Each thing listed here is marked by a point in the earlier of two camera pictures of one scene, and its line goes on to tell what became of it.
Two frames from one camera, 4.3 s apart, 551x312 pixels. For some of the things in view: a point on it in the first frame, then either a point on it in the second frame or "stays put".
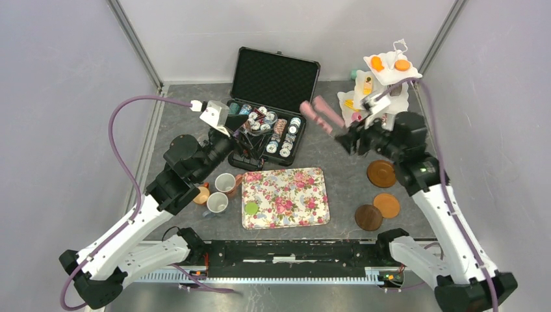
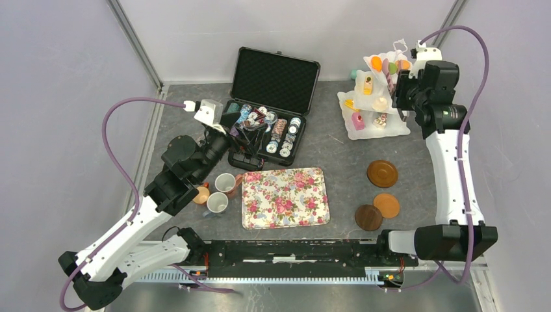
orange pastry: [376, 64] stays put
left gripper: [255, 145] stays put
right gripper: [355, 131] -> [404, 82]
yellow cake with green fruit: [368, 85] stays put
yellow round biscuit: [401, 65] stays put
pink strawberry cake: [356, 116] stays put
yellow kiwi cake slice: [349, 103] stays put
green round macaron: [251, 208] -> [392, 68]
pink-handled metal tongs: [321, 114] -> [389, 79]
